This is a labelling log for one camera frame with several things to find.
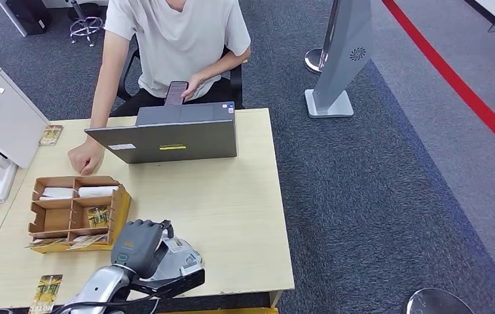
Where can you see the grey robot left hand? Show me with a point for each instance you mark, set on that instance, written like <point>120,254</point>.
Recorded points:
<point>137,247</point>

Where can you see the person's left hand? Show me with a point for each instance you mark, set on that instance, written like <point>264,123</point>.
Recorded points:
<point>193,86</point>

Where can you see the person's right hand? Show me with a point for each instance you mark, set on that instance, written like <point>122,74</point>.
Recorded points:
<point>86,157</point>

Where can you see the black smartphone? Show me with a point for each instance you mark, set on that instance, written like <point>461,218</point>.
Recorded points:
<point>176,93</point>

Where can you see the wooden card organizer tray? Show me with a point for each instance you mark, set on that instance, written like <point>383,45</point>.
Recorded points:
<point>56,219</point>

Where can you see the person's right forearm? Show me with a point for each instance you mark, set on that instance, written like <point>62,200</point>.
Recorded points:
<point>102,112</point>

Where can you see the white card stack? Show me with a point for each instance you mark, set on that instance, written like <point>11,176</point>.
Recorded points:
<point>56,193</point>
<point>98,191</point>

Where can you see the person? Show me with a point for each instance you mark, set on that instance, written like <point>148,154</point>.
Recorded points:
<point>178,43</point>

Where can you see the grey card reader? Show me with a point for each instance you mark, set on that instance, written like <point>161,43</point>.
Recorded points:
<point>192,255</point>

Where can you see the black office chair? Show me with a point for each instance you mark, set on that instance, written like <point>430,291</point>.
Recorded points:
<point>235,86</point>

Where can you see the grey laptop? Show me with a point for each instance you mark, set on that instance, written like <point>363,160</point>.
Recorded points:
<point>165,143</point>

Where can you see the white cabinet box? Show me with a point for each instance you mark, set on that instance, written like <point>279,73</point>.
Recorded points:
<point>13,130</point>

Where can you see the yellow floor tape strip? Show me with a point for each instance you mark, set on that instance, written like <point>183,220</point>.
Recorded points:
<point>221,311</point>

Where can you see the black bag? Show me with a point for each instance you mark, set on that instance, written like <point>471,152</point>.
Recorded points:
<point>30,17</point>

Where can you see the grey kiosk stand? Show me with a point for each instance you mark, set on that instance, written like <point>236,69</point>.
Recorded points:
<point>343,52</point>

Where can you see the white furniture leg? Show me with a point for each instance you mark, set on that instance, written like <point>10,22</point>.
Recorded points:
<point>12,18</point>

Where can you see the red floor tape line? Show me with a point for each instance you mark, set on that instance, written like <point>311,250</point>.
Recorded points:
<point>449,76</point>

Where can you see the chrome round base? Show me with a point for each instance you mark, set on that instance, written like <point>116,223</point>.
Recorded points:
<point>436,303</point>

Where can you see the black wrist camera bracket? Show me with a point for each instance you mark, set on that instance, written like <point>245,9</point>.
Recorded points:
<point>173,284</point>

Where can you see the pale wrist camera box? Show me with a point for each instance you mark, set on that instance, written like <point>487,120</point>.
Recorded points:
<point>192,271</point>

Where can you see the chrome stanchion post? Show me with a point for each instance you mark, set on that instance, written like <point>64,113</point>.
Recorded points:
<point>312,60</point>

